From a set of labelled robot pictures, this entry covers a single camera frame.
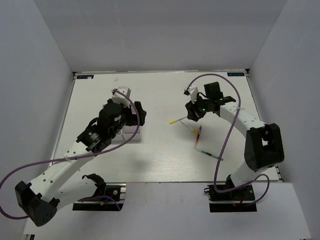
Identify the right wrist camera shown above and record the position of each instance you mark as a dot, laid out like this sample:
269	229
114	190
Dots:
192	92

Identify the red pen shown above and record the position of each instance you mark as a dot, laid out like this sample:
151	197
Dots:
198	135

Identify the white pen yellow band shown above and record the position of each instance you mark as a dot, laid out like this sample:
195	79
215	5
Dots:
177	120

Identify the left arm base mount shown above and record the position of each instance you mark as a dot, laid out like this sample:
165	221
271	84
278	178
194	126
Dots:
107	197

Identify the green ink pen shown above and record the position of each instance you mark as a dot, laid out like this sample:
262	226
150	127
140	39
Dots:
195	147

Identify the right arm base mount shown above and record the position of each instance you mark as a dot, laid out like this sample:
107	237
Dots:
238	201

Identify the left blue table label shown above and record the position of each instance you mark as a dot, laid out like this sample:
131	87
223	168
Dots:
84	77

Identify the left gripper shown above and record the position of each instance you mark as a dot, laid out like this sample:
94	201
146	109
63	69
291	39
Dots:
133	118

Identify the blue table label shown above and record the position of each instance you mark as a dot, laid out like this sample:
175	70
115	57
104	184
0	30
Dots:
235	74
84	77

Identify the right blue table label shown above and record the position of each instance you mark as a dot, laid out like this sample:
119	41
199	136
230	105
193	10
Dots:
235	74

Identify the right white organizer tray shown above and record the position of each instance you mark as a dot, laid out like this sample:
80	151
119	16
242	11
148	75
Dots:
128	131

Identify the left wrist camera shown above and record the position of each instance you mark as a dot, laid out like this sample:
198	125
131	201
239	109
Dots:
121	95

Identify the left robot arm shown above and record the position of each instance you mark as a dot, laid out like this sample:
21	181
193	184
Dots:
43	196

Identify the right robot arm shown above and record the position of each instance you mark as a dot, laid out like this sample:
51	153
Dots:
263	146

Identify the white pen orange tip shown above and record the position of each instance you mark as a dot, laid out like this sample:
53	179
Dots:
190	128

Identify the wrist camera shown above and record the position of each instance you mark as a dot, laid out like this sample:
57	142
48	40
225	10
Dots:
121	95
192	92

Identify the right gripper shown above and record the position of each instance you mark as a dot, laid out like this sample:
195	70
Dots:
192	109

